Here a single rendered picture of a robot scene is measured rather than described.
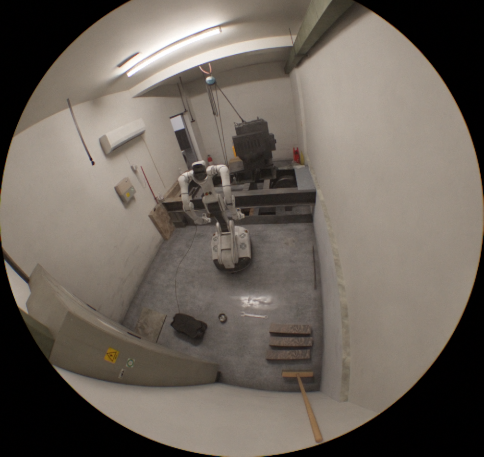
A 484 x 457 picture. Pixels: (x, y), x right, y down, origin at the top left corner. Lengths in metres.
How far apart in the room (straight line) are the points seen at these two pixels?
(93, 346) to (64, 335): 0.13
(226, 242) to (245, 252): 0.30
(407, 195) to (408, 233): 0.14
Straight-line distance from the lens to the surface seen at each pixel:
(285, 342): 1.98
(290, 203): 2.72
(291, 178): 2.99
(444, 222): 0.62
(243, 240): 2.36
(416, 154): 0.71
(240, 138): 2.56
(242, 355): 2.11
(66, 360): 0.78
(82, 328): 0.75
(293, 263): 2.47
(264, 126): 2.70
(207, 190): 1.84
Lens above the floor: 2.06
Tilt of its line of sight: 38 degrees down
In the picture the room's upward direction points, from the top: 15 degrees counter-clockwise
